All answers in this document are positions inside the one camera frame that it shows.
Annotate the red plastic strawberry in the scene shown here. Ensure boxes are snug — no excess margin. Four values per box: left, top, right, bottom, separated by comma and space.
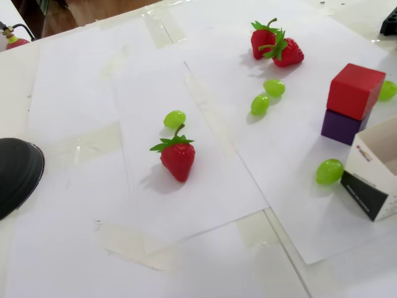
258, 28, 305, 68
250, 17, 280, 61
149, 123, 197, 183

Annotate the dark wooden furniture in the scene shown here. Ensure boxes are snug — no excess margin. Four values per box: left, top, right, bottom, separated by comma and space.
12, 0, 50, 40

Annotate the purple wooden cube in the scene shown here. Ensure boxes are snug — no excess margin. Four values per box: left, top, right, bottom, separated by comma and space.
320, 108, 370, 147

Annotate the open white black carton box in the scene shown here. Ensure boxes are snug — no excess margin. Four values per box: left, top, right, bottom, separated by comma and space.
340, 114, 397, 223

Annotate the white paper sheet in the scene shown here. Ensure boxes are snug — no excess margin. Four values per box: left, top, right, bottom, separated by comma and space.
184, 12, 397, 266
110, 58, 270, 255

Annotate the red fire extinguisher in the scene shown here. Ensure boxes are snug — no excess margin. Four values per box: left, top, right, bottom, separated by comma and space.
0, 21, 32, 52

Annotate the black round stand base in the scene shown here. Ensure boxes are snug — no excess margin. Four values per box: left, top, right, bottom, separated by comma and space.
0, 137, 46, 222

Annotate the red wooden cube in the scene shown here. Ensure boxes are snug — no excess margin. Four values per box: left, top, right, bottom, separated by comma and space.
326, 63, 387, 122

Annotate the green plastic grape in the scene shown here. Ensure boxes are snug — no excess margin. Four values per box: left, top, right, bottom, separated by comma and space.
262, 78, 287, 97
163, 109, 187, 129
250, 94, 270, 117
377, 79, 397, 101
315, 158, 345, 186

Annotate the black extinguisher hose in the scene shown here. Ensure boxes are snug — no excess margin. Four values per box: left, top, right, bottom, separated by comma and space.
11, 24, 37, 41

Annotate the beige tape strip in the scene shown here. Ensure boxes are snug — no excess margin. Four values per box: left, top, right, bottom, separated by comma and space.
95, 220, 183, 273
45, 121, 122, 164
184, 71, 242, 160
236, 210, 282, 249
141, 5, 189, 50

